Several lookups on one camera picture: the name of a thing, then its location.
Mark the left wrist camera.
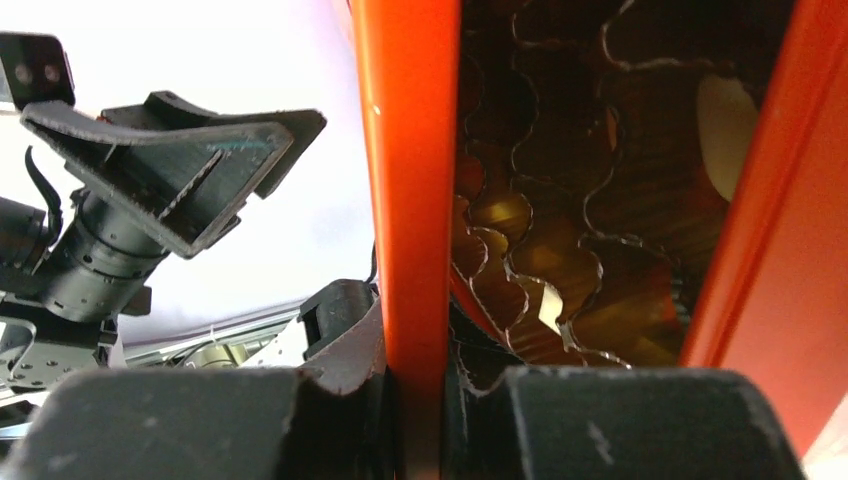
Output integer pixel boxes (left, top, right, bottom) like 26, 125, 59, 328
1, 31, 76, 111

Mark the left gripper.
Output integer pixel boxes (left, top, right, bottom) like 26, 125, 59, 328
1, 101, 293, 323

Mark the orange box lid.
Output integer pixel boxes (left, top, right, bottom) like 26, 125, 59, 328
352, 1, 460, 479

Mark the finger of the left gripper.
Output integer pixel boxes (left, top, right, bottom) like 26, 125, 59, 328
99, 90, 329, 201

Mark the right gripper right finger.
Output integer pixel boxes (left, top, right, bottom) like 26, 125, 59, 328
443, 331, 806, 480

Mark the white oval chocolate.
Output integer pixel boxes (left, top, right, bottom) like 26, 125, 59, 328
696, 75, 759, 202

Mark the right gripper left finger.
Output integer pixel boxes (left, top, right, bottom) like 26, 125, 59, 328
1, 307, 393, 479

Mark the orange chocolate box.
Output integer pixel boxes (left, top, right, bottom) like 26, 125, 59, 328
452, 1, 847, 455

